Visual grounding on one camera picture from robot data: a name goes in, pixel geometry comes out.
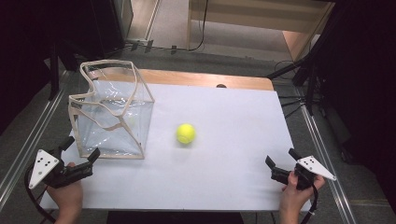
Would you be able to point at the person's left hand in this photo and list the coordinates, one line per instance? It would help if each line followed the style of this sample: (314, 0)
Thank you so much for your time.
(66, 196)

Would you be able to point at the black tripod stand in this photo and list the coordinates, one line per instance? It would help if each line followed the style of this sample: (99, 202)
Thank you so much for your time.
(306, 74)

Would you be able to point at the metal floor rail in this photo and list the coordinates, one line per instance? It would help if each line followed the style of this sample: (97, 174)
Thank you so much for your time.
(327, 161)
(28, 143)

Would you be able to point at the white table mat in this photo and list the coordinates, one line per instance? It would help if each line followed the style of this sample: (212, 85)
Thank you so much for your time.
(193, 149)

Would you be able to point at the yellow tennis ball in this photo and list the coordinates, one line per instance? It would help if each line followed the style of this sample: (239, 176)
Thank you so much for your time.
(186, 133)

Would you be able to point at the wooden table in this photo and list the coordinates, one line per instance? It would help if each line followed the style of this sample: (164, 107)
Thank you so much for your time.
(202, 79)

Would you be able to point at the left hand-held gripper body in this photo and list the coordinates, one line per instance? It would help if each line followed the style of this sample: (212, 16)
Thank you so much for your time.
(51, 171)

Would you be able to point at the clear plastic bag beige trim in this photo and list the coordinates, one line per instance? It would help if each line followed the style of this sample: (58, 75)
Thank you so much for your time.
(112, 112)

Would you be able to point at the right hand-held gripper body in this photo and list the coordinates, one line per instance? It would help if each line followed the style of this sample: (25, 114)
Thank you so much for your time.
(306, 171)

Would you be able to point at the black stand pole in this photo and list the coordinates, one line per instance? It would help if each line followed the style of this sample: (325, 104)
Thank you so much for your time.
(54, 71)

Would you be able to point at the person's right hand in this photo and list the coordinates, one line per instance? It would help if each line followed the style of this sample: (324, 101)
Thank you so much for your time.
(297, 196)

